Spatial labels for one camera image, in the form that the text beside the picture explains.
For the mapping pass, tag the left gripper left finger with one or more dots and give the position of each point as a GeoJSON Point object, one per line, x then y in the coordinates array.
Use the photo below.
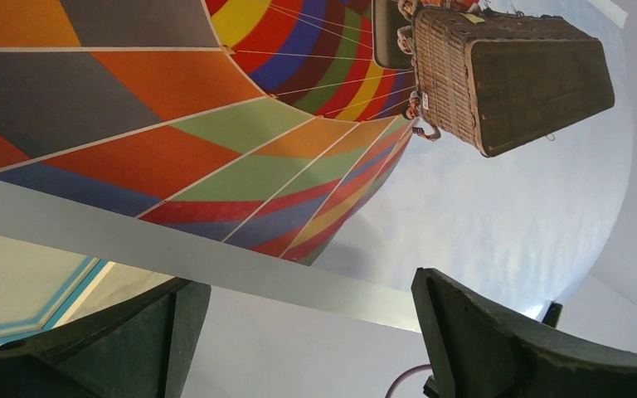
{"type": "Point", "coordinates": [141, 347]}

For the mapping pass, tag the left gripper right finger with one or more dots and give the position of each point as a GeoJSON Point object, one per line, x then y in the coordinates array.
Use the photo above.
{"type": "Point", "coordinates": [479, 348]}

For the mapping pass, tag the clear acrylic sheet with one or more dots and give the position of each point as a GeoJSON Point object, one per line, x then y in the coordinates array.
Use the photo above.
{"type": "Point", "coordinates": [34, 279]}

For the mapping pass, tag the hot air balloon photo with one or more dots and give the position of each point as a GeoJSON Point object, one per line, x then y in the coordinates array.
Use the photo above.
{"type": "Point", "coordinates": [260, 124]}

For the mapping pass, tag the blue wooden picture frame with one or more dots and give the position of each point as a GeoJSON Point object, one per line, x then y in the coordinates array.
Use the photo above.
{"type": "Point", "coordinates": [106, 284]}

